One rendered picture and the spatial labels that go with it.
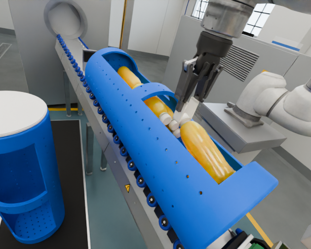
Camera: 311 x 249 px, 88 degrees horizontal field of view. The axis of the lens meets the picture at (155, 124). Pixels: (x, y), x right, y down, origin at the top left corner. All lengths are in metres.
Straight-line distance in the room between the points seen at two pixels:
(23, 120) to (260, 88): 1.03
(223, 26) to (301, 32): 2.79
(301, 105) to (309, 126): 0.10
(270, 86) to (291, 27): 2.30
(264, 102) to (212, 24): 0.65
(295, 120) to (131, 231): 1.33
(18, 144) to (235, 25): 0.70
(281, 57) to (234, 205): 1.81
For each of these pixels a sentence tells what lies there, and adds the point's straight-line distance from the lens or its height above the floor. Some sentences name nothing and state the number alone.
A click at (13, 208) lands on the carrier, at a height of 0.61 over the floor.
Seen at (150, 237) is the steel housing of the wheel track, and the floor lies 0.87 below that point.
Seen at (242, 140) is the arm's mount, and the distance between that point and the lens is 0.87.
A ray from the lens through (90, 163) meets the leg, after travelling 1.63.
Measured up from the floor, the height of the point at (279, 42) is 1.48.
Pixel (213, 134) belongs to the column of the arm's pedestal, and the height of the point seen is 0.94.
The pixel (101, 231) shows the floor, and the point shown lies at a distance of 1.55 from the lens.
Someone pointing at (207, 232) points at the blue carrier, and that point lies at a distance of 0.39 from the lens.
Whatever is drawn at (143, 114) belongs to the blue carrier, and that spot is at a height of 1.19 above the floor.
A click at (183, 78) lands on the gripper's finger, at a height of 1.34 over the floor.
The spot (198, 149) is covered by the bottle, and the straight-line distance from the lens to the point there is 0.43.
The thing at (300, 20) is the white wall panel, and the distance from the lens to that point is 3.22.
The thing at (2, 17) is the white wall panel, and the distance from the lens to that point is 5.55.
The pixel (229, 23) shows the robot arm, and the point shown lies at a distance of 0.39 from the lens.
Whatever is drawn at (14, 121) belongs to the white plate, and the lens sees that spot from 0.72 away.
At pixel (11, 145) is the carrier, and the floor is 0.99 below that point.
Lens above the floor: 1.46
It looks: 35 degrees down
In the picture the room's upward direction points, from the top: 18 degrees clockwise
